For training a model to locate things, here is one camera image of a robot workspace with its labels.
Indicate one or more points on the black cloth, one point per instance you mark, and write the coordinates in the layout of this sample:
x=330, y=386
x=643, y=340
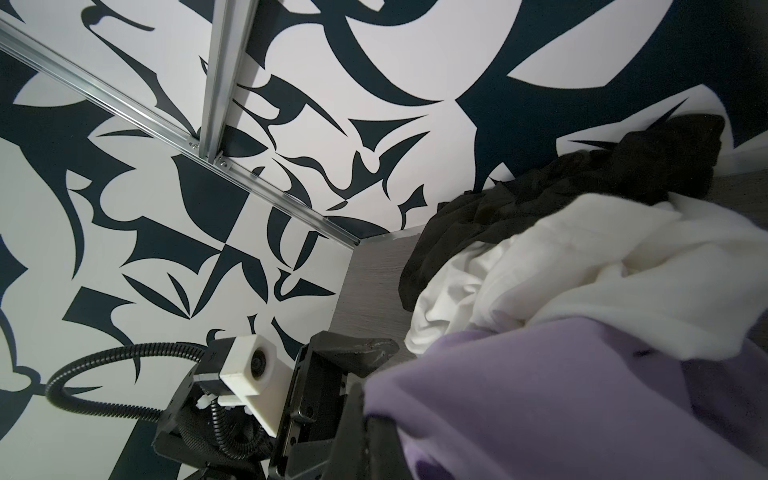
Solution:
x=675, y=155

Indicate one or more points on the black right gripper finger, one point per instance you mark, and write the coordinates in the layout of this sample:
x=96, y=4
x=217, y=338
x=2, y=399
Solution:
x=365, y=447

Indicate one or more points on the aluminium frame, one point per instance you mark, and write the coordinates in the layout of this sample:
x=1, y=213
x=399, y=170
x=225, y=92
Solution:
x=156, y=52

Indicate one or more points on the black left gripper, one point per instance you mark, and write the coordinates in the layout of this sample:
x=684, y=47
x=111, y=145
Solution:
x=316, y=398

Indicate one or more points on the purple cloth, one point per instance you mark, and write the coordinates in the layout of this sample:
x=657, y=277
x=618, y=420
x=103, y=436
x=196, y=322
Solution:
x=574, y=399

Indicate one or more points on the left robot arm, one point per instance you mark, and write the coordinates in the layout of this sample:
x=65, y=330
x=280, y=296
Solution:
x=243, y=413

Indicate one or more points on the white cloth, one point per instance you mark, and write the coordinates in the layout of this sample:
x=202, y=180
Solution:
x=685, y=276

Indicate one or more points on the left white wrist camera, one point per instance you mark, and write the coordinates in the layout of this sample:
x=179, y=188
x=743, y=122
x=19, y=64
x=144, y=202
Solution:
x=247, y=372

